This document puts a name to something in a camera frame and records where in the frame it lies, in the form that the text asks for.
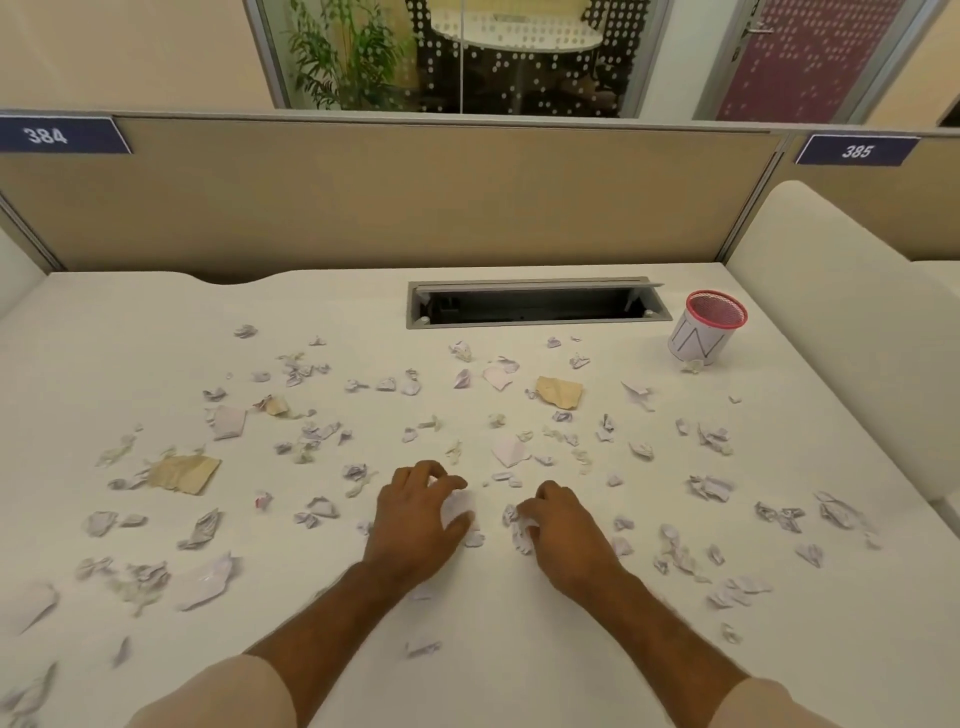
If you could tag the scattered torn white paper scraps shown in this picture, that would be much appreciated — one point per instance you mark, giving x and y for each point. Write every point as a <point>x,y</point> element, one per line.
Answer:
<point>202,583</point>

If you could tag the maroon dotted door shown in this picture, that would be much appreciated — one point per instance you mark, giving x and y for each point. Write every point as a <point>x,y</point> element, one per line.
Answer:
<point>810,60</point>

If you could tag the person's left forearm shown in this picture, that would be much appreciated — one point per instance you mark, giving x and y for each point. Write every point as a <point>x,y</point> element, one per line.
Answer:
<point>345,622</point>

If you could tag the pink mesh cup white wrap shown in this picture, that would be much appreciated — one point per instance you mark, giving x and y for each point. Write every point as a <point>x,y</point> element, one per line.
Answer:
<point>697,337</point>

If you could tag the dotted glass window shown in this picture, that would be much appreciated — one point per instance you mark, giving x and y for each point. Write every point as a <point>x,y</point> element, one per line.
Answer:
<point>525,75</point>

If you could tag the small brown torn paper piece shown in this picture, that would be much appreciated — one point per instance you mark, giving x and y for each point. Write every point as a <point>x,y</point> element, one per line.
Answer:
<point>275,406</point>

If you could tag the person's right forearm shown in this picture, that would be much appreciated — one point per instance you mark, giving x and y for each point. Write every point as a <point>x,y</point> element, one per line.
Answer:
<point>652,637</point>

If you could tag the person's left thumb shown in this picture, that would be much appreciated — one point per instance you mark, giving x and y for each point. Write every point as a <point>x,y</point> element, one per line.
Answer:
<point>459,531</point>

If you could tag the narrow beige desk partition panel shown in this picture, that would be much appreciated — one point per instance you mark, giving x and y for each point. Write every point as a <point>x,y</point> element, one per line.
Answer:
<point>930,176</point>

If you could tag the wide beige desk partition panel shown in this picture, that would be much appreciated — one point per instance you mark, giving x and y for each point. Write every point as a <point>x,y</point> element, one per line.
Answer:
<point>375,195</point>

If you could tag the blue number label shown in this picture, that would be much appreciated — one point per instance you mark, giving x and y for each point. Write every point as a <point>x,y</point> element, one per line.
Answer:
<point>856,151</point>
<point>45,135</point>

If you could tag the large brown torn paper piece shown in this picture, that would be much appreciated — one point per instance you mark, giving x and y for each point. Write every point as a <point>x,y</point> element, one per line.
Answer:
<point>184,474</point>

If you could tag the person's right hand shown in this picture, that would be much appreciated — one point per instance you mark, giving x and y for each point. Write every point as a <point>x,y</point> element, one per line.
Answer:
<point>574,540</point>

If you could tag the person's right thumb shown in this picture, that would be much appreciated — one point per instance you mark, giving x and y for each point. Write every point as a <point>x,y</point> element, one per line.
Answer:
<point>530,511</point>

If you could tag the medium brown torn paper piece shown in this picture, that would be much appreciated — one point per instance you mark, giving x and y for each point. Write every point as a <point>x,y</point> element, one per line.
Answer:
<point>560,392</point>

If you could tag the white paper ball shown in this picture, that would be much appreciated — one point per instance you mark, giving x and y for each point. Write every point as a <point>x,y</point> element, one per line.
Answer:
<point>457,506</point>

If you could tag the green potted plant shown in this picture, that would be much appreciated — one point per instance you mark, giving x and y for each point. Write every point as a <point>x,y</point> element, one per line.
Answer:
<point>337,60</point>

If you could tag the white side divider panel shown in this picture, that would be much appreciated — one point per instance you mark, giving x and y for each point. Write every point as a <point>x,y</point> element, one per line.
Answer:
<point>15,277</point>
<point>847,322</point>

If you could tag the beige shirt sleeve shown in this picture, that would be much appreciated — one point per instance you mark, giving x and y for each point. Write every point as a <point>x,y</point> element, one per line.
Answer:
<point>772,709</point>
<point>225,697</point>

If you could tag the person's left hand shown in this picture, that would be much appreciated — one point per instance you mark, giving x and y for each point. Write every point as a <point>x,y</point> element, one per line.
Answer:
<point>409,525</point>

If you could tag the small white paper scrap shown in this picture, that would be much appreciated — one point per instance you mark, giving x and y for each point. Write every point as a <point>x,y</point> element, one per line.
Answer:
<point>523,534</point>

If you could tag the round white table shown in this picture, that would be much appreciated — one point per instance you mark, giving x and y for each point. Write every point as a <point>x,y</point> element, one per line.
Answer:
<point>517,30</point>

